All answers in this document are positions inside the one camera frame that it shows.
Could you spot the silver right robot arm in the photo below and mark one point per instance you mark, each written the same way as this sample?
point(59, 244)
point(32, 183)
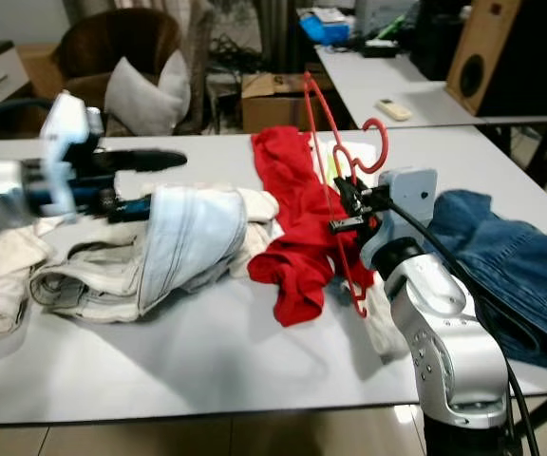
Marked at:
point(444, 332)

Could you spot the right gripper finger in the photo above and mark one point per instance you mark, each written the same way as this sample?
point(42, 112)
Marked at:
point(345, 190)
point(349, 226)

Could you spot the red garment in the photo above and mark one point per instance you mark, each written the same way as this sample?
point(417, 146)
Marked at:
point(302, 237)

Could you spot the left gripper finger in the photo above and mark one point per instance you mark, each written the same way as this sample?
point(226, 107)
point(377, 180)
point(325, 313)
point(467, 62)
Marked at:
point(155, 160)
point(131, 209)

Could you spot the black computer tower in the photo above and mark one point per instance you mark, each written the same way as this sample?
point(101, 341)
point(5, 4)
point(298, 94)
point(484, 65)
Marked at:
point(440, 43)

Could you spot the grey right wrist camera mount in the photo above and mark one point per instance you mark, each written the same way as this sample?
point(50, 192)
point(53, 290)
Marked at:
point(411, 195)

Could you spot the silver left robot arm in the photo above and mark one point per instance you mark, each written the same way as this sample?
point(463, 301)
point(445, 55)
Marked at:
point(8, 190)

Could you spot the blue box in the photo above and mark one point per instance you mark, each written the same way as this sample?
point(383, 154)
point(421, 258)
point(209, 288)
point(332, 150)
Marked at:
point(323, 30)

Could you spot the white remote control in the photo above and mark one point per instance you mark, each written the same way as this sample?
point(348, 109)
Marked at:
point(393, 108)

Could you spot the open cardboard box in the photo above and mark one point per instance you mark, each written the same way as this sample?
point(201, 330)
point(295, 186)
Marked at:
point(273, 109)

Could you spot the white pillow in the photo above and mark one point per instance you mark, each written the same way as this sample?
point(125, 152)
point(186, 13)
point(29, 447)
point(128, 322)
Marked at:
point(145, 95)

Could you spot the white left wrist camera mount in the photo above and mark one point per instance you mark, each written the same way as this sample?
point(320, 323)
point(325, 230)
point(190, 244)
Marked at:
point(69, 123)

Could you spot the brown armchair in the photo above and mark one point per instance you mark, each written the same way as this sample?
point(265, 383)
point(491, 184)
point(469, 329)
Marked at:
point(93, 43)

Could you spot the black small device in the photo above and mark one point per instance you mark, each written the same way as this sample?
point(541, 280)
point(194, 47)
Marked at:
point(380, 47)

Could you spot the red plastic hanger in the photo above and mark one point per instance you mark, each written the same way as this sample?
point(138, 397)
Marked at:
point(385, 144)

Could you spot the blue jeans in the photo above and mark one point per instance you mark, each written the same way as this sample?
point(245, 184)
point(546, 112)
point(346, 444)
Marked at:
point(520, 275)

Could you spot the wooden speaker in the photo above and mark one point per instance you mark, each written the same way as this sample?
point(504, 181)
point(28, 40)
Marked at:
point(487, 47)

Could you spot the white yellow print garment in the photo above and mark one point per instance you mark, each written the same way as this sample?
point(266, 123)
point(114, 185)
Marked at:
point(386, 328)

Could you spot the pale grey stitched garment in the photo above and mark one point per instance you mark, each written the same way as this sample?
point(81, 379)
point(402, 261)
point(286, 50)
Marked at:
point(188, 247)

